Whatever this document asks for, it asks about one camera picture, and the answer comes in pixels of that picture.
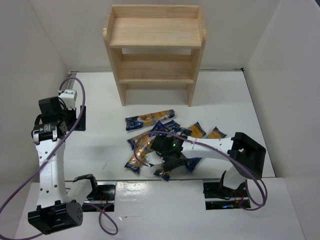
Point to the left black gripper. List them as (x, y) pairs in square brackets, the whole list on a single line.
[(81, 118)]

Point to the clear back spaghetti bag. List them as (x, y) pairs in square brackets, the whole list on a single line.
[(164, 175)]

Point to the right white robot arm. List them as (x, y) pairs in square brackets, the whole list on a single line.
[(245, 154)]

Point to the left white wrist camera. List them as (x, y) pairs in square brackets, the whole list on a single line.
[(69, 97)]

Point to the wooden three-tier shelf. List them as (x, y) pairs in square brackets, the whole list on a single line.
[(155, 44)]

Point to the top spaghetti bag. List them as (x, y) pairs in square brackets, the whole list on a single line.
[(144, 120)]

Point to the far right spaghetti bag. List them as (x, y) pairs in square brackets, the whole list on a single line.
[(191, 163)]

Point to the middle spaghetti bag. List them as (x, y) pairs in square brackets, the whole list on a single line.
[(195, 131)]

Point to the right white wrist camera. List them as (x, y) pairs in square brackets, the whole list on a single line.
[(153, 159)]

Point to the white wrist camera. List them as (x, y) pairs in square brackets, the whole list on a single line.
[(69, 97), (153, 159)]

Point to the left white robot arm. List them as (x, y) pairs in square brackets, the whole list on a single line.
[(57, 208)]

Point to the front left spaghetti bag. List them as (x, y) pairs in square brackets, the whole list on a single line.
[(142, 144)]

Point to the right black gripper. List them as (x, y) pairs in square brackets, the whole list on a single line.
[(172, 163)]

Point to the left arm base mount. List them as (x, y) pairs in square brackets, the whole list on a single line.
[(102, 197)]

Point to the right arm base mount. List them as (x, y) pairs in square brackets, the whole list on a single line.
[(218, 197)]

